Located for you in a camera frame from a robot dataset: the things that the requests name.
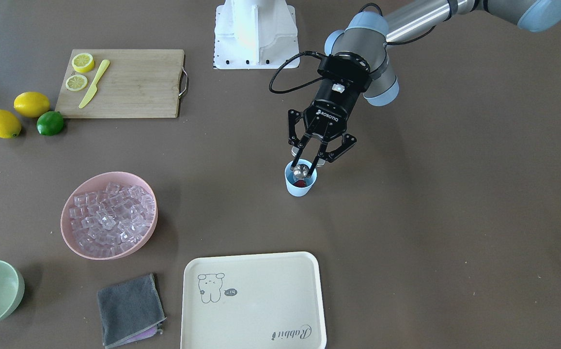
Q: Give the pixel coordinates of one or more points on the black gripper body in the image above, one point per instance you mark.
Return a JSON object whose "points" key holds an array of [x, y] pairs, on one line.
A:
{"points": [[333, 107]]}

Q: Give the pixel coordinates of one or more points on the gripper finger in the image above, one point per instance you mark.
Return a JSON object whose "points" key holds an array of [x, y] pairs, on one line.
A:
{"points": [[315, 163], [297, 152]]}

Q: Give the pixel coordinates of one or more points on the red strawberry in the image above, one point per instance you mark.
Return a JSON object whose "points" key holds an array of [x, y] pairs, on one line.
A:
{"points": [[301, 183]]}

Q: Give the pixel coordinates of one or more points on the steel muddler with black tip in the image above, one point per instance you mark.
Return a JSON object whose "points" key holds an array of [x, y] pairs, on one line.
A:
{"points": [[300, 171]]}

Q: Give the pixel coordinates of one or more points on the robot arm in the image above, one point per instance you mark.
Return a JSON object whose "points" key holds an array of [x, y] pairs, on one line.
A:
{"points": [[370, 33]]}

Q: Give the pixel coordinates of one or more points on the light blue plastic cup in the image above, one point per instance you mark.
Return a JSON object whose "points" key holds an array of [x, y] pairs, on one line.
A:
{"points": [[289, 180]]}

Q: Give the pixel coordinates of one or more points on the pink bowl of ice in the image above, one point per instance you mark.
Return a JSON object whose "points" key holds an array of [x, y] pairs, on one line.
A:
{"points": [[109, 216]]}

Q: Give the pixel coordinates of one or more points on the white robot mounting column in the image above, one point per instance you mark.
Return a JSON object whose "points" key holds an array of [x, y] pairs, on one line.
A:
{"points": [[254, 34]]}

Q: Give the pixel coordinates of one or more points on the beige rabbit tray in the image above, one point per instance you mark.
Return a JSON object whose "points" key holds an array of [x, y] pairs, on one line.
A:
{"points": [[256, 301]]}

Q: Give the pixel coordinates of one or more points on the wooden cutting board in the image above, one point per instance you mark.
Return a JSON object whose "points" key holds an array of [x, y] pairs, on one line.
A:
{"points": [[138, 83]]}

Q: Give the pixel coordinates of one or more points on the yellow plastic knife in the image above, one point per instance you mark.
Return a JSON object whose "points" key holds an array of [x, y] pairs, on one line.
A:
{"points": [[92, 90]]}

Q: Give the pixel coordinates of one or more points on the lemon half slice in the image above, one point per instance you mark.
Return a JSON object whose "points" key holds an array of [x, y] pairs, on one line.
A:
{"points": [[83, 62], [76, 83]]}

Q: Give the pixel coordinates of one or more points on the grey folded cloth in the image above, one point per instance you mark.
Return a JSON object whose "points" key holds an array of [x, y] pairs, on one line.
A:
{"points": [[130, 311]]}

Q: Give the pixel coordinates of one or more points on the green lime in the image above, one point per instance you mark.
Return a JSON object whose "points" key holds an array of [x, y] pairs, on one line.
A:
{"points": [[50, 123]]}

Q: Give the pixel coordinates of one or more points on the whole yellow lemon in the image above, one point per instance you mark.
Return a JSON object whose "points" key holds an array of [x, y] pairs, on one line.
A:
{"points": [[10, 126], [31, 104]]}

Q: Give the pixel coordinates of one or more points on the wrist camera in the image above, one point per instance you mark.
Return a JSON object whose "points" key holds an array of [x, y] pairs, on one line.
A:
{"points": [[349, 73]]}

